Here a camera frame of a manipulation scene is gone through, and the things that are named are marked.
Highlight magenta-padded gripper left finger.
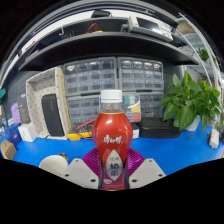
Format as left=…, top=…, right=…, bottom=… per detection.
left=63, top=148, right=102, bottom=190

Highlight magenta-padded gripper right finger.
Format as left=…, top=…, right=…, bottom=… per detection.
left=124, top=148, right=167, bottom=190

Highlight red drink bottle white cap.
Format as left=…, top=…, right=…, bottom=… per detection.
left=91, top=89, right=134, bottom=192

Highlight white cup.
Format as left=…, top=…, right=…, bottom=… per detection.
left=38, top=154, right=69, bottom=178

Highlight yellow multimeter with red leads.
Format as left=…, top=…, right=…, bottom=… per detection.
left=66, top=118, right=98, bottom=142

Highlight black box with white label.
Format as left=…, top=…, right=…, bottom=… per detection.
left=130, top=121, right=141, bottom=140

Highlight flat black case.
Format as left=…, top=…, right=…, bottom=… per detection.
left=139, top=116, right=182, bottom=139

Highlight grey small-parts drawer cabinet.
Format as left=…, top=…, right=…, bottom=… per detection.
left=65, top=95, right=102, bottom=131
left=139, top=90, right=166, bottom=118
left=62, top=56, right=118, bottom=98
left=116, top=56, right=165, bottom=92

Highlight small white box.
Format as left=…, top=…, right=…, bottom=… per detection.
left=17, top=121, right=38, bottom=143

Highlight clear organizer box colourful parts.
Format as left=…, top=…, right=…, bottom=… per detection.
left=121, top=93, right=142, bottom=124

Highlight white power adapter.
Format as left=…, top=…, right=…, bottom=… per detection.
left=208, top=128, right=221, bottom=150

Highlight brown cardboard box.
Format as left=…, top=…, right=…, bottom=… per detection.
left=0, top=139, right=18, bottom=161

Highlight green potted plant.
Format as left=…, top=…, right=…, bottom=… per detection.
left=159, top=70, right=224, bottom=133

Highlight white perforated tray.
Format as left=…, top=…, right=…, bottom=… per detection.
left=25, top=66, right=73, bottom=141

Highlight dark grey flat box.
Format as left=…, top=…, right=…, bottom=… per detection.
left=17, top=93, right=32, bottom=125

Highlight white shelf unit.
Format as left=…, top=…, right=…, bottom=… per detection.
left=176, top=13, right=224, bottom=101

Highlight white bench instrument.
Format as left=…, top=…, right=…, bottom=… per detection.
left=127, top=15, right=174, bottom=43

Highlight black overhead lamp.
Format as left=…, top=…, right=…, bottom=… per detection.
left=90, top=9, right=113, bottom=19

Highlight black wall shelf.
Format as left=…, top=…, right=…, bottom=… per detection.
left=18, top=15, right=200, bottom=73

